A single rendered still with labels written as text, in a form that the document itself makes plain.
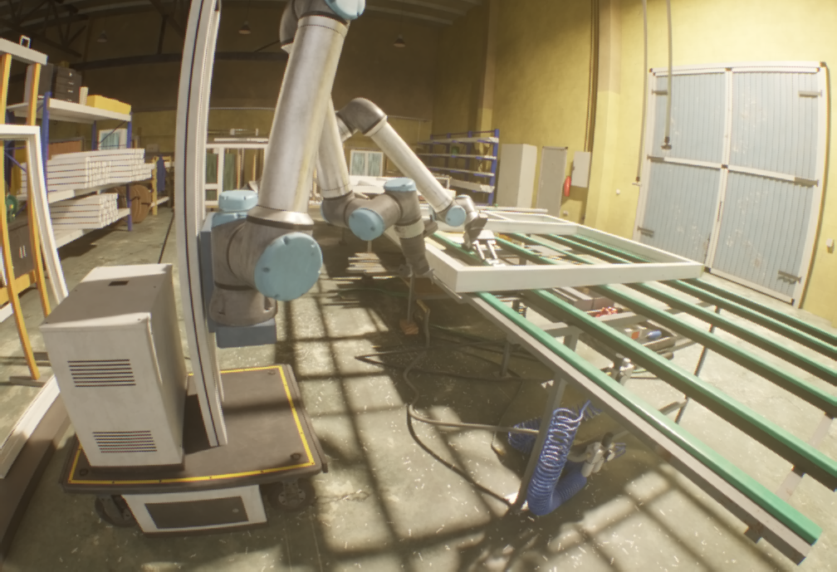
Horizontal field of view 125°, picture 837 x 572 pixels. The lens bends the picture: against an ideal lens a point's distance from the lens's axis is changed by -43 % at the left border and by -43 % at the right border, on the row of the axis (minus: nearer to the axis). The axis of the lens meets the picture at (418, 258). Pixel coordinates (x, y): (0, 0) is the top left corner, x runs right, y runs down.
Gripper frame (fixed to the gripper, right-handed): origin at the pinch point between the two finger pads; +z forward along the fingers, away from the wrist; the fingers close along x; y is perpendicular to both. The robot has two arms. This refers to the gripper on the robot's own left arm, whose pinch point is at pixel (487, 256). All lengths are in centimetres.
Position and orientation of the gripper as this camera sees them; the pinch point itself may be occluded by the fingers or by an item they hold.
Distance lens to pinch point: 162.8
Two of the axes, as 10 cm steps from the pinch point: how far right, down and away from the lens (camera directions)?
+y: -3.0, 6.1, 7.3
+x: -9.2, 0.2, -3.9
